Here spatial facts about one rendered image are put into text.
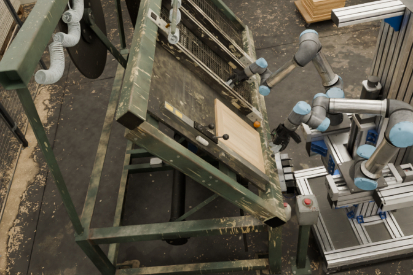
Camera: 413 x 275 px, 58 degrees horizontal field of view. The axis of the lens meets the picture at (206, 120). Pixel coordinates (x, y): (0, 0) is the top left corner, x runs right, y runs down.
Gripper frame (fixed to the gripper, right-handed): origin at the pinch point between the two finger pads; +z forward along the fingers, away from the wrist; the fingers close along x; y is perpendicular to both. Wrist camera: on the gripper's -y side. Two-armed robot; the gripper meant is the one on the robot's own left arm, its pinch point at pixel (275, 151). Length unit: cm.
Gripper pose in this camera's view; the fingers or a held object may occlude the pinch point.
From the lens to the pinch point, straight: 213.6
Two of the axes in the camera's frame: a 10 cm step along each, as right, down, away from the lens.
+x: 1.1, 7.0, -7.1
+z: -3.5, 6.9, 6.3
